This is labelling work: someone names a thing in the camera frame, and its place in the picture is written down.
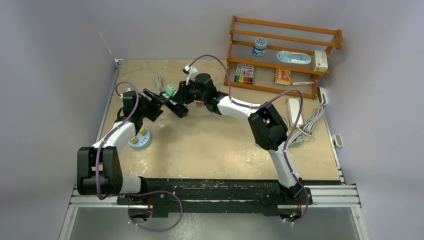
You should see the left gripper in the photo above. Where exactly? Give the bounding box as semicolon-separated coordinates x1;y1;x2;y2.
137;89;168;121

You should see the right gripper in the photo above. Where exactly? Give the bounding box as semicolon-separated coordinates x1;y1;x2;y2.
172;79;207;106

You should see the green plug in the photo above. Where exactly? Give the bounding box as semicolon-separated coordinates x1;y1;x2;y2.
165;84;177;98

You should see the black power strip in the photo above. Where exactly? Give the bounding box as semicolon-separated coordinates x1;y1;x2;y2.
164;98;189;118

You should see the yellow charger plug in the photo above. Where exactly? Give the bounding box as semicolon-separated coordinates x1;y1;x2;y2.
139;127;147;136
130;136;139;145

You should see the white power strip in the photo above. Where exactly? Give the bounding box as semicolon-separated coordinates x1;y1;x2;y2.
287;98;304;128

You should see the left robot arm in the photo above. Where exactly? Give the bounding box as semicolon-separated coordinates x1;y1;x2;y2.
76;89;169;205

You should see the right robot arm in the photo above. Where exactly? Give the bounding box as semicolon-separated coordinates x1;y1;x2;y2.
172;73;303;204

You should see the round white socket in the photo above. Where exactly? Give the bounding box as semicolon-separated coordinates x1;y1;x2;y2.
128;128;152;150

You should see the marker pen set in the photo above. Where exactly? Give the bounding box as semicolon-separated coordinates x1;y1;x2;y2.
234;63;255;85

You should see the blue white jar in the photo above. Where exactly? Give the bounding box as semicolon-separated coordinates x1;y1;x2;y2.
252;37;268;57

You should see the small orange notebook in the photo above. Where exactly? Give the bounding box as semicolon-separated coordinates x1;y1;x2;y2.
274;68;292;86

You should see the wooden shelf rack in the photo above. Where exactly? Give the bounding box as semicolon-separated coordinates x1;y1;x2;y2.
224;15;344;99

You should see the blue oval package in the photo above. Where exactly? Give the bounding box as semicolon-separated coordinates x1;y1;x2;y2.
276;50;312;65

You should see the white pen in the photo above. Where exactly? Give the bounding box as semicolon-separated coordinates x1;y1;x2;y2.
291;81;315;86

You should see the white red box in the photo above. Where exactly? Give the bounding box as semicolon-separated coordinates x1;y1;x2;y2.
313;50;328;73

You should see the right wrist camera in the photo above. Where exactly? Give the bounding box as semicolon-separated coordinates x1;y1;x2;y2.
182;65;199;86

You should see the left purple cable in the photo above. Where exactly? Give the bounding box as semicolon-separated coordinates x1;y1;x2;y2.
95;81;184;233

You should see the purple cable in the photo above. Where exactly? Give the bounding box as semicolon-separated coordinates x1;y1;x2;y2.
95;81;184;233
188;54;310;226

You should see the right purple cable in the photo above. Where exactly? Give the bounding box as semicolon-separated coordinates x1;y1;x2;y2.
188;54;310;226

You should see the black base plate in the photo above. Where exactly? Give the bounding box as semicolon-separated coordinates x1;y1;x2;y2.
117;178;313;220

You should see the white wall clip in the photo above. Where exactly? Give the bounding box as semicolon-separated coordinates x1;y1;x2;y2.
331;134;343;148
317;86;328;106

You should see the lower white wall clip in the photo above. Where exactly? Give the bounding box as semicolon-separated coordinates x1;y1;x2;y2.
331;134;343;148

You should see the aluminium rail frame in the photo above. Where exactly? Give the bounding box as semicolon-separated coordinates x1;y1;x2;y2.
76;63;364;239

